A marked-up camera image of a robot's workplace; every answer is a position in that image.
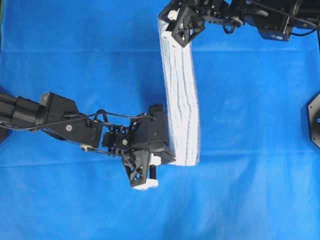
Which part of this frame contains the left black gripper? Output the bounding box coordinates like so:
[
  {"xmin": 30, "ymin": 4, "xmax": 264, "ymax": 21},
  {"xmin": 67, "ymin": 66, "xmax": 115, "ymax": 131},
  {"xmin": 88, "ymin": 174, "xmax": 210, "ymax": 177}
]
[{"xmin": 101, "ymin": 116, "xmax": 176, "ymax": 191}]

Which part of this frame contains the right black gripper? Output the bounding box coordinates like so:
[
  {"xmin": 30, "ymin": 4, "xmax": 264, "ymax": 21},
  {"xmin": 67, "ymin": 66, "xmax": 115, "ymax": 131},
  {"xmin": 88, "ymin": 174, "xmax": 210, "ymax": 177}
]
[{"xmin": 158, "ymin": 0, "xmax": 228, "ymax": 48}]

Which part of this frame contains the white blue-striped towel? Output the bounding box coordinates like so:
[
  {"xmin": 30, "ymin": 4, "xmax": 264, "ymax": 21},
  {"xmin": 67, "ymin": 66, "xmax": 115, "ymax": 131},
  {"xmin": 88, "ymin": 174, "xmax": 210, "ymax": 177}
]
[{"xmin": 158, "ymin": 19, "xmax": 201, "ymax": 167}]

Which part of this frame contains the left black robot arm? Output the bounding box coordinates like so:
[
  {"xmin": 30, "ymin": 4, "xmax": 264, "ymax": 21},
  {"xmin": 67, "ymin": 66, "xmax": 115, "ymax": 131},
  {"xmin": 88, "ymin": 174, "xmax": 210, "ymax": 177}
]
[{"xmin": 0, "ymin": 92, "xmax": 176, "ymax": 190}]

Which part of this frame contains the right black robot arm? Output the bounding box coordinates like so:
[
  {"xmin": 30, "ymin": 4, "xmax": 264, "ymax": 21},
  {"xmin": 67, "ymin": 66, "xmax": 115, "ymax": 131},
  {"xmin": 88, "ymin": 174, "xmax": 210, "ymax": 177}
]
[{"xmin": 158, "ymin": 0, "xmax": 320, "ymax": 47}]

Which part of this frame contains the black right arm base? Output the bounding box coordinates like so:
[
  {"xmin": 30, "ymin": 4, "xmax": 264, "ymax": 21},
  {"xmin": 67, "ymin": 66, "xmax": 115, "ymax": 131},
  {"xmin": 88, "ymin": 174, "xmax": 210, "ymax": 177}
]
[{"xmin": 300, "ymin": 91, "xmax": 320, "ymax": 151}]

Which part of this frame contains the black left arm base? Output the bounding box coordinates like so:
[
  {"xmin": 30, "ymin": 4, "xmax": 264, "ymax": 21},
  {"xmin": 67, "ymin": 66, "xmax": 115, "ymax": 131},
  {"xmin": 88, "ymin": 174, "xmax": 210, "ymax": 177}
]
[{"xmin": 0, "ymin": 86, "xmax": 12, "ymax": 144}]

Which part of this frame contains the blue table cloth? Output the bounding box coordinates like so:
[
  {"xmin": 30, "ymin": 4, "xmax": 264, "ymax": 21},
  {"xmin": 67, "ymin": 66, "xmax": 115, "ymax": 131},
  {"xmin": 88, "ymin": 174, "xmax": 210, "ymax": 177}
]
[{"xmin": 0, "ymin": 0, "xmax": 320, "ymax": 240}]

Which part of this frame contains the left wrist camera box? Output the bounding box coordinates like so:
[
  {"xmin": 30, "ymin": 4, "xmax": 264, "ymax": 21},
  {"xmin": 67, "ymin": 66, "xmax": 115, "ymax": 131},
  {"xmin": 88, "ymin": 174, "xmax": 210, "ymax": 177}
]
[{"xmin": 132, "ymin": 104, "xmax": 168, "ymax": 153}]

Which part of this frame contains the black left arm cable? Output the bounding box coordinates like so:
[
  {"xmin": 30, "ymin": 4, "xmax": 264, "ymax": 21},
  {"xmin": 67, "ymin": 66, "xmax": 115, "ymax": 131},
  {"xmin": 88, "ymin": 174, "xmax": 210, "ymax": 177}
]
[{"xmin": 0, "ymin": 108, "xmax": 156, "ymax": 132}]

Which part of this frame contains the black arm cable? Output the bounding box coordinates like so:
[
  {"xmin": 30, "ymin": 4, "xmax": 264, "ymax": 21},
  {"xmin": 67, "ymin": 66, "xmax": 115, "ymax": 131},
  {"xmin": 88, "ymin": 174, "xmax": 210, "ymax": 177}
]
[
  {"xmin": 252, "ymin": 0, "xmax": 320, "ymax": 36},
  {"xmin": 0, "ymin": 108, "xmax": 156, "ymax": 132}
]

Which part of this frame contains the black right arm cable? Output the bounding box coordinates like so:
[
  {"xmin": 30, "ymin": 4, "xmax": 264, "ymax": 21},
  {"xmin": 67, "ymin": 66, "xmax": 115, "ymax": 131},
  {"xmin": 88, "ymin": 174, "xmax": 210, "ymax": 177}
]
[{"xmin": 252, "ymin": 0, "xmax": 320, "ymax": 36}]

